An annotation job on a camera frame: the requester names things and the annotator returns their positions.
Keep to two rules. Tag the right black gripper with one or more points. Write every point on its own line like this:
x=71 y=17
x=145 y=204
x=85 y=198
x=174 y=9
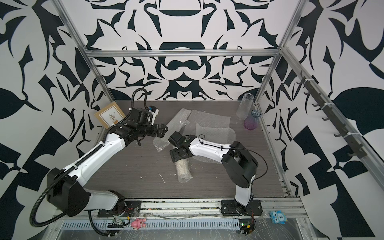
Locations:
x=173 y=155

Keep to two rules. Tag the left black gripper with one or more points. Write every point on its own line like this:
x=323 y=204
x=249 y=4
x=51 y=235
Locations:
x=162 y=131

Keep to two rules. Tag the white vase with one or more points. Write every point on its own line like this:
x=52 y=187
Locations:
x=183 y=171

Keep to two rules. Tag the iridescent bubble wrap bundle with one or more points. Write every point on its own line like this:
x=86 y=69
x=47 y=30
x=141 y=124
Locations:
x=217 y=135

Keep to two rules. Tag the clear glass vase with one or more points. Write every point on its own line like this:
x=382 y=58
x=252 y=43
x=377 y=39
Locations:
x=245 y=106

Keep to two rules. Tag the purple blue glass vase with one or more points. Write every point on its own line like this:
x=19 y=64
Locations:
x=252 y=121

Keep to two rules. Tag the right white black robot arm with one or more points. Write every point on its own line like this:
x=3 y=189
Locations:
x=238 y=161

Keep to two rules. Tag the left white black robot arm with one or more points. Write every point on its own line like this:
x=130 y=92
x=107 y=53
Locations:
x=67 y=192

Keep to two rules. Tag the wooden framed picture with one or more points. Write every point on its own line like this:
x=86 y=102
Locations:
x=110 y=115

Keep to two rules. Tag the pink pig toy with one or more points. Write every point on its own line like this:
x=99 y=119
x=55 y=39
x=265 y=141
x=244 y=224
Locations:
x=139 y=223

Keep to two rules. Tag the left green circuit board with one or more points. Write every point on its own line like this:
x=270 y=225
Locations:
x=116 y=223

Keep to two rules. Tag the right circuit board with led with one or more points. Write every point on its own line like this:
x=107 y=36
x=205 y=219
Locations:
x=247 y=226

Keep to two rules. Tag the blue owl toy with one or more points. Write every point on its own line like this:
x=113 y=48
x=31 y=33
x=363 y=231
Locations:
x=278 y=217

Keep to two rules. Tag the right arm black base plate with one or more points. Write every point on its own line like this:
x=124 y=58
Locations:
x=230 y=208

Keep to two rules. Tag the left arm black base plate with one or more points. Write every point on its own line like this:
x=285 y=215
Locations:
x=127 y=209

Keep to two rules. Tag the white slotted cable duct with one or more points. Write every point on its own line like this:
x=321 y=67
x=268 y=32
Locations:
x=160 y=224

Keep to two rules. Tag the black hook rail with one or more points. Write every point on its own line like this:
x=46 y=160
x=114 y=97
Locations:
x=355 y=141

